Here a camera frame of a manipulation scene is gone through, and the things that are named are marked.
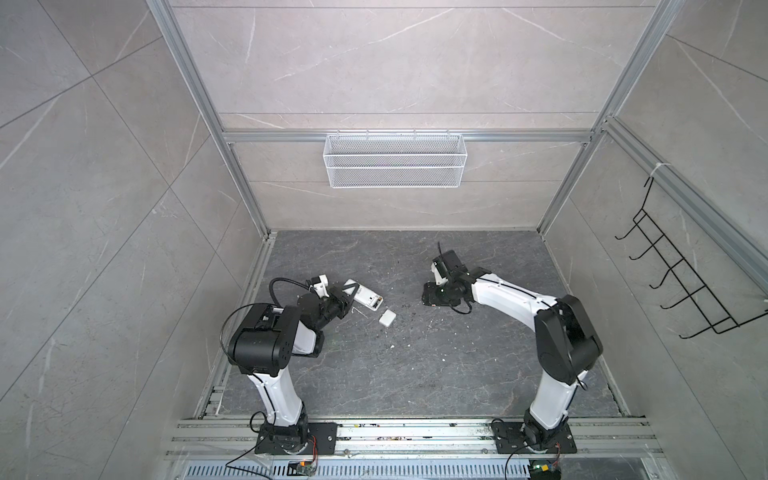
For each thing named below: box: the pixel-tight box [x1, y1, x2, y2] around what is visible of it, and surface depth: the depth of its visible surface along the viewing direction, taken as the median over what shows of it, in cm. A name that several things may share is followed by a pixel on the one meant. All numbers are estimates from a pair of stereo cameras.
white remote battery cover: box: [379, 309, 397, 327], surface depth 97 cm
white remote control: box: [343, 278, 384, 311], surface depth 91 cm
